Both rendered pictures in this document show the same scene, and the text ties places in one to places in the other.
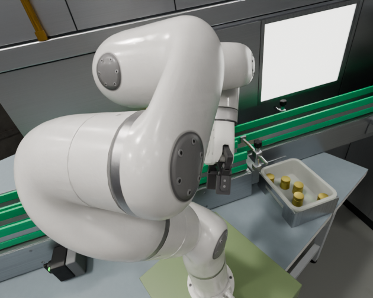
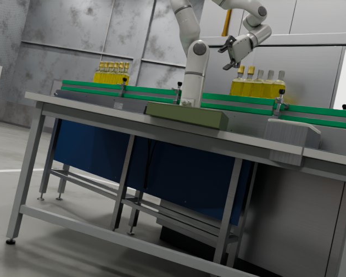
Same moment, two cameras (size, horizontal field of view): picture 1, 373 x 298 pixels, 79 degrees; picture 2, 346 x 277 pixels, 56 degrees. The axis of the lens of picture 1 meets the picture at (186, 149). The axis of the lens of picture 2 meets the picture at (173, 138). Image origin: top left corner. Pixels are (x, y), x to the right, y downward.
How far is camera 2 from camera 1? 153 cm
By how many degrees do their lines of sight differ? 58
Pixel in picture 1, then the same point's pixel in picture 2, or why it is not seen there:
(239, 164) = (267, 108)
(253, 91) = (327, 96)
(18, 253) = (143, 103)
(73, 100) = (217, 67)
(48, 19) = (230, 29)
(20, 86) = not seen: hidden behind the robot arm
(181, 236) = (188, 15)
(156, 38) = not seen: outside the picture
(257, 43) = (336, 60)
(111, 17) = not seen: hidden behind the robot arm
